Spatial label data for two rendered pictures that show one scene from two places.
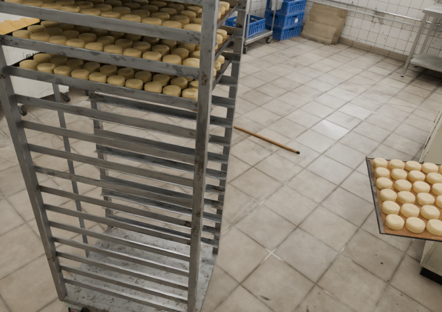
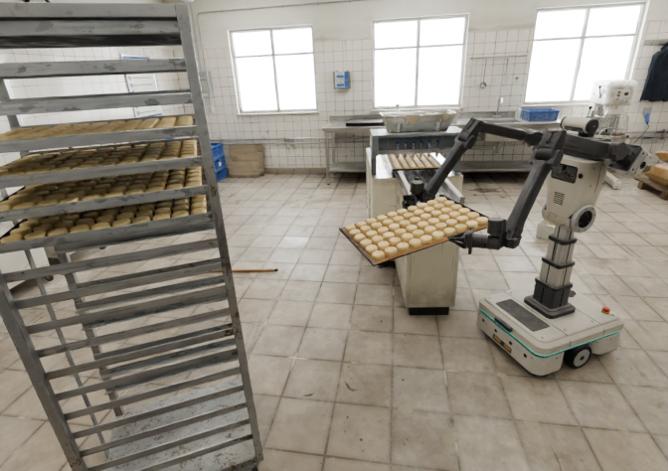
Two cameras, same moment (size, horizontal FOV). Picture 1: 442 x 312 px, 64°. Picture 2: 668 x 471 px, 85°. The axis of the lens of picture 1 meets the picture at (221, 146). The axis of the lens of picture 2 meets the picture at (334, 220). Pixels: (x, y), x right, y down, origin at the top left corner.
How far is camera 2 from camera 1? 40 cm
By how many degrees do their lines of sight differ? 28
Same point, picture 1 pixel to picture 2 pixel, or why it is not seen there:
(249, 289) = (291, 395)
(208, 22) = (206, 146)
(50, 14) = (45, 177)
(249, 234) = (267, 353)
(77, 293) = not seen: outside the picture
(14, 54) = not seen: outside the picture
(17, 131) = (13, 314)
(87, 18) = (87, 171)
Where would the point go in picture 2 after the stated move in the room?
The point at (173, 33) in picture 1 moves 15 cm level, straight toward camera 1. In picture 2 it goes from (175, 163) to (193, 172)
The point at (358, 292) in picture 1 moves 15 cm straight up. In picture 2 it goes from (376, 350) to (376, 330)
